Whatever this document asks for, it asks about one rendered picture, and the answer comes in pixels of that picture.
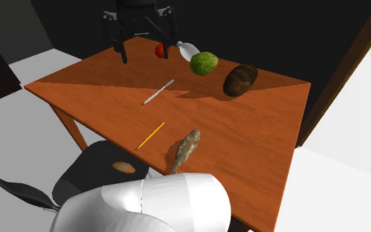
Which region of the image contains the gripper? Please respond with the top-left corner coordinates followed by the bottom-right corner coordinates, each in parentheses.
top-left (102, 0), bottom-right (179, 65)

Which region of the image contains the red tomato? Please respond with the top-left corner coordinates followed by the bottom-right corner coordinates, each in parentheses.
top-left (154, 42), bottom-right (170, 59)

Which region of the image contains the white bottle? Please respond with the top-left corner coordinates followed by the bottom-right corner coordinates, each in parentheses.
top-left (175, 40), bottom-right (201, 63)

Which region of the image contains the silver pen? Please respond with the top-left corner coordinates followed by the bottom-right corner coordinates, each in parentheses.
top-left (142, 78), bottom-right (175, 105)

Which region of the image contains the green cabbage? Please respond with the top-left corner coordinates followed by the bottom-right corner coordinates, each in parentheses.
top-left (189, 51), bottom-right (219, 76)

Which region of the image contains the yellow pencil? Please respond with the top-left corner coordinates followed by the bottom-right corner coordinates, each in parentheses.
top-left (134, 121), bottom-right (166, 151)

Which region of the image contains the dark brown bread loaf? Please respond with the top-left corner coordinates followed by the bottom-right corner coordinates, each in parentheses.
top-left (222, 63), bottom-right (259, 98)

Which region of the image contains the brown fish figure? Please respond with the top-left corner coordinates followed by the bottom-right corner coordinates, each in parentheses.
top-left (170, 129), bottom-right (202, 175)

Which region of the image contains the brown wooden table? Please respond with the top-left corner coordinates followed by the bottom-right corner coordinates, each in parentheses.
top-left (24, 36), bottom-right (312, 232)

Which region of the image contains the tan oval potato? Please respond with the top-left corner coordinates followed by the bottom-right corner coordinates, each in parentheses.
top-left (111, 161), bottom-right (136, 175)

